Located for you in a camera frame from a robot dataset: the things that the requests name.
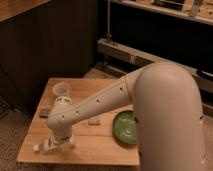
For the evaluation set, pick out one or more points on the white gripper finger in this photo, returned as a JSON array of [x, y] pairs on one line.
[[69, 144]]

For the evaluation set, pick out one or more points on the green ceramic bowl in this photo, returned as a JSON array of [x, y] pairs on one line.
[[124, 127]]

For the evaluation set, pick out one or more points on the wooden table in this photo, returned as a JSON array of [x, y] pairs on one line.
[[93, 144]]

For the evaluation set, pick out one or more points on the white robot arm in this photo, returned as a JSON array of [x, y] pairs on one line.
[[167, 109]]

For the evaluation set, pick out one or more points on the grey metal shelf rail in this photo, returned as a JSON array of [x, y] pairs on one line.
[[140, 58]]

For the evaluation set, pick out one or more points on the dark grey sponge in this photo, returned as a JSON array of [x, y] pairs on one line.
[[44, 112]]

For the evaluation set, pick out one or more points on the small white rectangular block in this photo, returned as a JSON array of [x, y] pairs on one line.
[[94, 121]]

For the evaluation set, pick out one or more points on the upper wooden shelf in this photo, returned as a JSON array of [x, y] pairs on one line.
[[200, 11]]

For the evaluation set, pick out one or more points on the white plastic cup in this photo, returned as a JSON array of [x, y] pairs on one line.
[[61, 89]]

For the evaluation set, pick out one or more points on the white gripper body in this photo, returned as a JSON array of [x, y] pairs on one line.
[[62, 134]]

